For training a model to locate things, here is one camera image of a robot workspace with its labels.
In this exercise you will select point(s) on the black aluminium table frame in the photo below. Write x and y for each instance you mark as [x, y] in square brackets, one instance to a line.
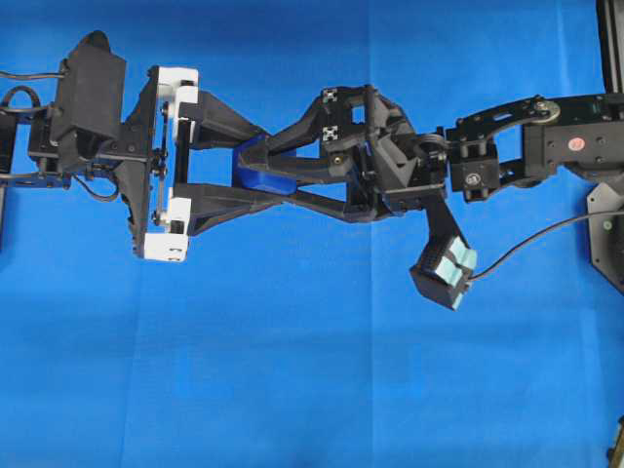
[610, 26]

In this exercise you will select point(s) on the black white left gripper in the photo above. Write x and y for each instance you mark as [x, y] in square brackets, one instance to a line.
[161, 219]

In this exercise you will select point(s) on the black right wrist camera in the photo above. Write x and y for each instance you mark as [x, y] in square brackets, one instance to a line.
[445, 265]

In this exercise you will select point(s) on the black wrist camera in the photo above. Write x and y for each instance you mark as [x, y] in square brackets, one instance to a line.
[445, 265]
[88, 104]

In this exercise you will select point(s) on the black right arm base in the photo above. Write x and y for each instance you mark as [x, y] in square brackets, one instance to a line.
[606, 233]

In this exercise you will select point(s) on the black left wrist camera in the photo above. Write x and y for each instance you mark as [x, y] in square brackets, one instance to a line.
[88, 104]

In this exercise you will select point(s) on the blue table mat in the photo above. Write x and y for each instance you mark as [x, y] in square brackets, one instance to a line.
[287, 338]

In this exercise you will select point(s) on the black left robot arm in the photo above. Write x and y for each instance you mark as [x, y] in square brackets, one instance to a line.
[19, 170]

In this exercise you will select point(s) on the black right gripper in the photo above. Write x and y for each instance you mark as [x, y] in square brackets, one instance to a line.
[368, 145]

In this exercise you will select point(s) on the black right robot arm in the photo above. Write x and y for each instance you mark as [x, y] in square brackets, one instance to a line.
[520, 143]

